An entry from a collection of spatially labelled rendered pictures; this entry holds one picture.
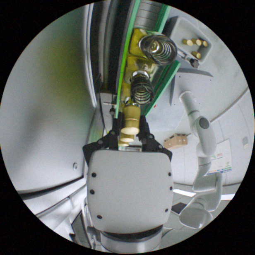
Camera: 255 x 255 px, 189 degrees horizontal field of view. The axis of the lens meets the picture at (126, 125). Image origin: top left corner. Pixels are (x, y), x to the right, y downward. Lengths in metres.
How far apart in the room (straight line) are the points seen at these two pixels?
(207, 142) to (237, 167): 3.41
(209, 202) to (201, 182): 0.13
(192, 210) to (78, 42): 0.47
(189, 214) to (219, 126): 3.61
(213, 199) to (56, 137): 0.48
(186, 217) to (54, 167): 0.35
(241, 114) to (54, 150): 3.85
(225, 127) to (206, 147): 3.35
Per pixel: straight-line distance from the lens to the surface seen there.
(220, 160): 3.76
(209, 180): 0.45
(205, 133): 0.40
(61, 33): 0.16
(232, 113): 3.76
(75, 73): 0.18
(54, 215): 0.20
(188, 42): 0.48
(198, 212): 0.28
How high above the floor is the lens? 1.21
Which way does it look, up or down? 26 degrees down
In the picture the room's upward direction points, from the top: 176 degrees counter-clockwise
